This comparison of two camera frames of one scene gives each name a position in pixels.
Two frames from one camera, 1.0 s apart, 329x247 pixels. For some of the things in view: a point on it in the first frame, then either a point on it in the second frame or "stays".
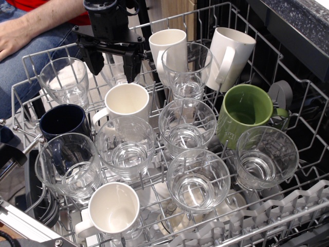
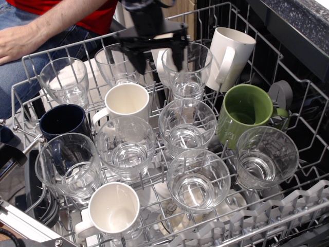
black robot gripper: [109, 32] → [150, 30]
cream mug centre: [123, 100] stays
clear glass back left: [67, 78] stays
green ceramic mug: [244, 107] stays
